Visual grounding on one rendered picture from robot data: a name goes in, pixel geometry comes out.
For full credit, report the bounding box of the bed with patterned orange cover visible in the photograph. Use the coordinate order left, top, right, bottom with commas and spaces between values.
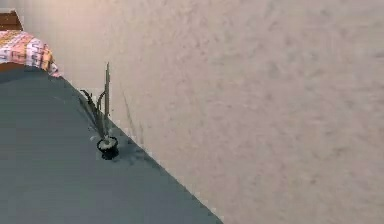
0, 8, 63, 79

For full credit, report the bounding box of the house plant in black pot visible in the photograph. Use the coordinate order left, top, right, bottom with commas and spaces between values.
79, 61, 120, 161

